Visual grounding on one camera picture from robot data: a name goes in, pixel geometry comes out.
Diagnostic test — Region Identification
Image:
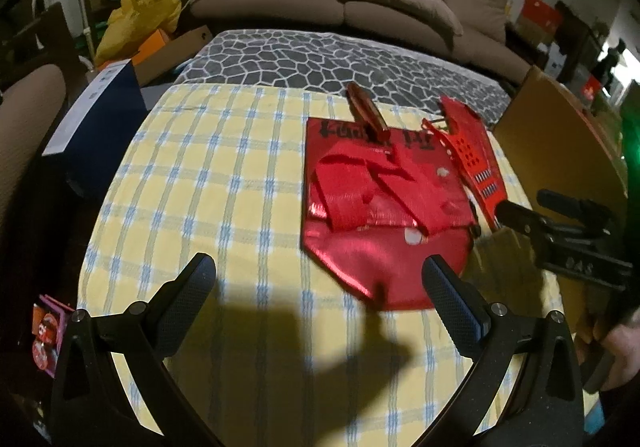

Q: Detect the person's right hand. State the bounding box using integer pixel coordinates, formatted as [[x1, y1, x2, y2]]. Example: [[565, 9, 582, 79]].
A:
[[574, 313, 639, 391]]

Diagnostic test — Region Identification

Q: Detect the brown cardboard box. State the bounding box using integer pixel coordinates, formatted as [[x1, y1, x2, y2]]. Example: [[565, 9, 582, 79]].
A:
[[494, 67, 627, 329]]

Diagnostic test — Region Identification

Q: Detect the dark blue white box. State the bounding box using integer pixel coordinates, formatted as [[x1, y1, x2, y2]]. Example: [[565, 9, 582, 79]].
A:
[[42, 59, 148, 201]]

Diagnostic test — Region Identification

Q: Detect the grey stone-pattern cloth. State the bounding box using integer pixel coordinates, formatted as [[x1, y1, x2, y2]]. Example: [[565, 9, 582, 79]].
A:
[[176, 29, 511, 126]]

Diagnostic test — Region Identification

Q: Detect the brown chair seat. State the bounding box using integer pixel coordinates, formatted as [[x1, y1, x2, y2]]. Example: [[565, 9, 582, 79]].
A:
[[0, 64, 66, 219]]

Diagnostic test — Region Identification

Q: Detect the red gold mascara tube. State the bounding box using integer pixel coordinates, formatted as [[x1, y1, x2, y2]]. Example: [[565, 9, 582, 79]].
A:
[[346, 82, 390, 142]]

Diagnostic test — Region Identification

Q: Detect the shiny red tote bag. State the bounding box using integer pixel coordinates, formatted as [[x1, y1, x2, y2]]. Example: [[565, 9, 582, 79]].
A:
[[302, 118, 478, 311]]

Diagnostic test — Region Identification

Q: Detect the yellow plastic bag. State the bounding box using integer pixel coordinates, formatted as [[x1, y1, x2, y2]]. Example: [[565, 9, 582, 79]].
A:
[[94, 0, 182, 67]]

